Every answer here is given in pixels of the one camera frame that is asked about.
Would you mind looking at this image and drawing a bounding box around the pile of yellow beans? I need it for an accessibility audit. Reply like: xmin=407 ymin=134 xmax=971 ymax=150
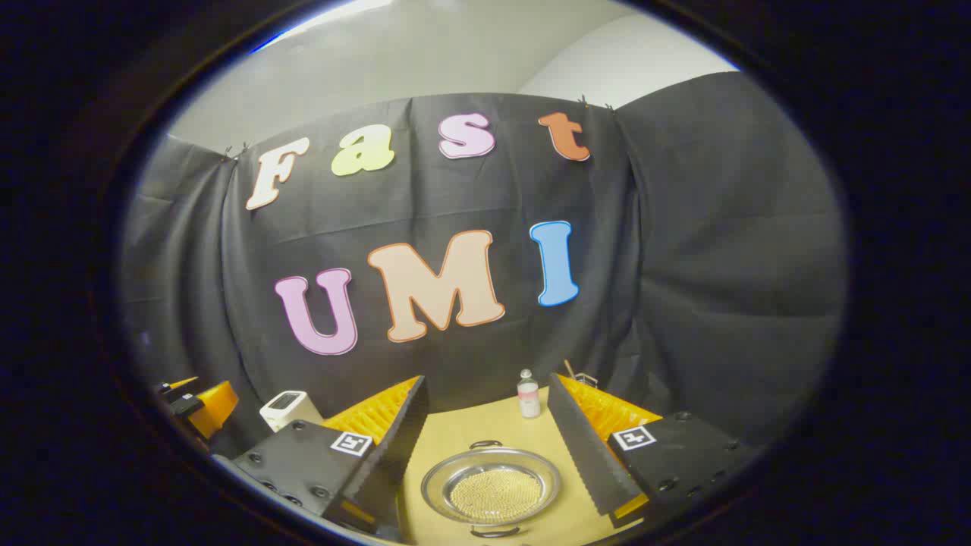
xmin=449 ymin=466 xmax=544 ymax=524

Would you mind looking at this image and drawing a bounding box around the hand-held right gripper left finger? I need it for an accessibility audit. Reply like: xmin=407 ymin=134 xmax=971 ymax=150
xmin=231 ymin=375 xmax=429 ymax=543

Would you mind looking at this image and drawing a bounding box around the clear bottle with pink label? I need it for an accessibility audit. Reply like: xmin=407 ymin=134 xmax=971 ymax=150
xmin=517 ymin=369 xmax=542 ymax=419

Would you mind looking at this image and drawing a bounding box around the white toaster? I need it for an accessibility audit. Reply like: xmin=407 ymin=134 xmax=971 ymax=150
xmin=259 ymin=391 xmax=323 ymax=433

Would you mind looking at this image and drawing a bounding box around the steel pot with black handles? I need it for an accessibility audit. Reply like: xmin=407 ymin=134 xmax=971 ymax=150
xmin=420 ymin=440 xmax=564 ymax=539

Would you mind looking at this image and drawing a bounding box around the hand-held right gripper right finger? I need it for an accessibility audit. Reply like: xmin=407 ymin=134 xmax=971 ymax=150
xmin=548 ymin=372 xmax=763 ymax=529

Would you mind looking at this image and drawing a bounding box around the black backdrop cloth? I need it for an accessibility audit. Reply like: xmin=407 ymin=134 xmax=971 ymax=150
xmin=121 ymin=72 xmax=849 ymax=463

